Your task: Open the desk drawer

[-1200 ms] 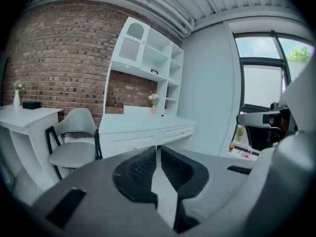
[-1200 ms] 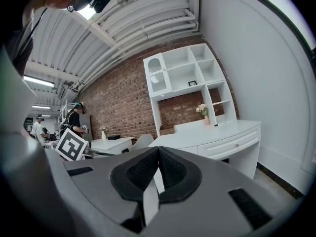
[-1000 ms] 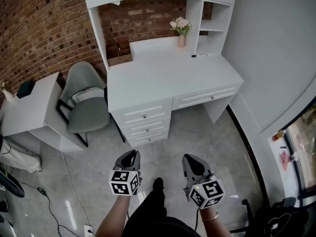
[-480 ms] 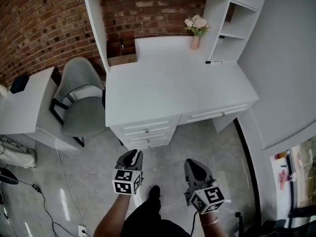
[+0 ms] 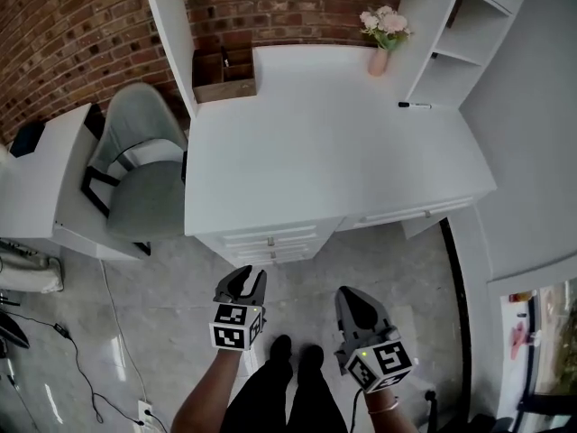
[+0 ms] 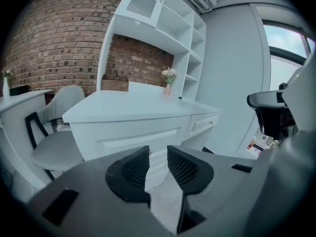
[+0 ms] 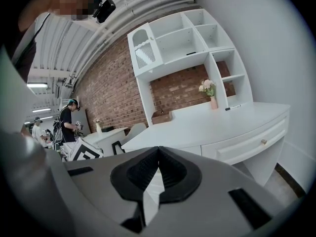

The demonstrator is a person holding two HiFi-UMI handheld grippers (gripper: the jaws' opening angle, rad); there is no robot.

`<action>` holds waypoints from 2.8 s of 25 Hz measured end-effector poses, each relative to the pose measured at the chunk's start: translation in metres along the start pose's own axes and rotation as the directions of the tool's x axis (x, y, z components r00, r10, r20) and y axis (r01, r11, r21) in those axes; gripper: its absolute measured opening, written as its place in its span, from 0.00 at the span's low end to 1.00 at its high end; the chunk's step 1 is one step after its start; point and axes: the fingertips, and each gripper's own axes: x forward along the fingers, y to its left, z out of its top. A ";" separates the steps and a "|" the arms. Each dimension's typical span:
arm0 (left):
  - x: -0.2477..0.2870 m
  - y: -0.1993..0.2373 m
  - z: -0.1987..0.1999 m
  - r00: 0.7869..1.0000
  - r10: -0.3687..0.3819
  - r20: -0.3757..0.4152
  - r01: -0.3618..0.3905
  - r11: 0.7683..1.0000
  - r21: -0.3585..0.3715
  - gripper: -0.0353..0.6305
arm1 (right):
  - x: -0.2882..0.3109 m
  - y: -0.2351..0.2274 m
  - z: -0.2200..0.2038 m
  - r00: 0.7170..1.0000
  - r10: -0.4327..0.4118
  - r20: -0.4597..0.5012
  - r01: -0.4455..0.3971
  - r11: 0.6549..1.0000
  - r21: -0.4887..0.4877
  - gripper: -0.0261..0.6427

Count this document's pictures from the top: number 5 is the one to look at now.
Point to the black stand leg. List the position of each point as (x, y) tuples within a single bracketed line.
[(13, 332)]

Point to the person's right black shoe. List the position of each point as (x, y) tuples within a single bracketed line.
[(312, 356)]

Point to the black floor strip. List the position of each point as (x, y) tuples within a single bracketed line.
[(460, 309)]

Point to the grey upholstered chair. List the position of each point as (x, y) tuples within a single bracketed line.
[(144, 196)]

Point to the wide white desk drawer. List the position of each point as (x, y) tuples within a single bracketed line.
[(396, 214)]

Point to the person's left black shoe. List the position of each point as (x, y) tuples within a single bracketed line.
[(280, 347)]

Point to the white upright side panel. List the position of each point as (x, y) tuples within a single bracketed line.
[(169, 39)]

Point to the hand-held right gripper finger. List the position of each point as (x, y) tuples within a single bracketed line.
[(378, 316), (345, 314)]

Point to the person's black shoe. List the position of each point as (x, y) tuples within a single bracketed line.
[(280, 347), (312, 356)]

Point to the glass window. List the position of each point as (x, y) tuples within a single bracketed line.
[(541, 359)]

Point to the pink vase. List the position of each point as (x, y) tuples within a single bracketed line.
[(378, 63)]

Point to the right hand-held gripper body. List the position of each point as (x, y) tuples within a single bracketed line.
[(383, 363)]

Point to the dark bag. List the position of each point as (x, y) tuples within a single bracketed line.
[(27, 140)]

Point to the white cloth bag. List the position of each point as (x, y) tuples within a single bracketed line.
[(27, 273)]

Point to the white side table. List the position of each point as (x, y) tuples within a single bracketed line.
[(40, 187)]

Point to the white shelf unit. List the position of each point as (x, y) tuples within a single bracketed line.
[(455, 75)]

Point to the pale pink flower bunch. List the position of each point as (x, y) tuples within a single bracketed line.
[(385, 25)]

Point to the person's black trousers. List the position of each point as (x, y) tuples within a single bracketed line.
[(288, 399)]

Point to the black and white marker pen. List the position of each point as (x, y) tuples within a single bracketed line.
[(417, 105)]

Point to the person's right forearm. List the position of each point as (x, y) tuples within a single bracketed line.
[(387, 420)]

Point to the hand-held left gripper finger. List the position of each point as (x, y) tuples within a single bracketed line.
[(232, 280), (259, 289)]

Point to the white power strip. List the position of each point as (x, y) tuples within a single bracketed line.
[(145, 415)]

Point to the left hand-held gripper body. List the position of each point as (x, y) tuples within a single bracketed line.
[(234, 327)]

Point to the wooden organizer box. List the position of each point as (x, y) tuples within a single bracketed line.
[(225, 90)]

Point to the white desk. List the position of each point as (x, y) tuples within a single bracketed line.
[(315, 151)]

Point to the person's left forearm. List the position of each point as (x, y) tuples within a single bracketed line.
[(207, 390)]

